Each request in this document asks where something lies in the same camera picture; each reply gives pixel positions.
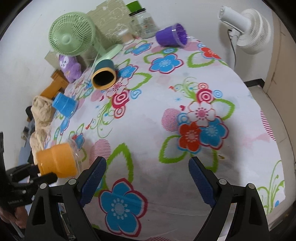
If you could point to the purple plush toy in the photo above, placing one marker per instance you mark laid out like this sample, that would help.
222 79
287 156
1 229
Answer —
70 67

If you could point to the white floor fan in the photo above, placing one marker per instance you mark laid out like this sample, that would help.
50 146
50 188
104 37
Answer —
249 30

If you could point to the green card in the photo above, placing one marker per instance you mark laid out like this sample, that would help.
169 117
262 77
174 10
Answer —
134 6

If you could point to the blue plastic cup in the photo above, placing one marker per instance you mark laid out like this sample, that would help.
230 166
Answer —
65 105

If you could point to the clear cotton swab container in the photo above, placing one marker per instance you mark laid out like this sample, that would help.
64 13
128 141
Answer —
125 36

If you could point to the glass mason jar mug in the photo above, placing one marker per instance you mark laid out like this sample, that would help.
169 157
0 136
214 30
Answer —
143 24

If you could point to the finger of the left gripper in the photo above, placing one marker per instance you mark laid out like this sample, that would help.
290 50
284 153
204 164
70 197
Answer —
49 178
24 170

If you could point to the green desk fan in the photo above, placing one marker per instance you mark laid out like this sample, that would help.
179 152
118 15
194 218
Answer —
75 34

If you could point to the wooden chair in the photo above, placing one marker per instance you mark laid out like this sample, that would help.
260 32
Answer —
59 84

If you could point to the left hand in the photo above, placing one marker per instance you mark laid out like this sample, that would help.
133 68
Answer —
20 217

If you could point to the floral tablecloth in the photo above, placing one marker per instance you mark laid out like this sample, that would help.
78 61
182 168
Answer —
168 105

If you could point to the orange plastic cup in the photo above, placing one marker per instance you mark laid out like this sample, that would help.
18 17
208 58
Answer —
61 159

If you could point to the beige jacket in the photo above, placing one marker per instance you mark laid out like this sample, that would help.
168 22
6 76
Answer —
43 113

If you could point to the purple plastic cup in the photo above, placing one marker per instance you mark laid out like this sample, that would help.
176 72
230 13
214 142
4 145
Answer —
173 36

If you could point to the teal yellow cylinder cup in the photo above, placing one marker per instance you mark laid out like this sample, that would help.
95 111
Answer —
104 75

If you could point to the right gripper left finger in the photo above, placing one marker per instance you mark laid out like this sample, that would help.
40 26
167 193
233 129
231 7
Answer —
45 222

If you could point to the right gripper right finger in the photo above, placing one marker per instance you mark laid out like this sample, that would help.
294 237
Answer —
249 220

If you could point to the beige patterned board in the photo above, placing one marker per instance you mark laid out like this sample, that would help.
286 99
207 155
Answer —
110 17

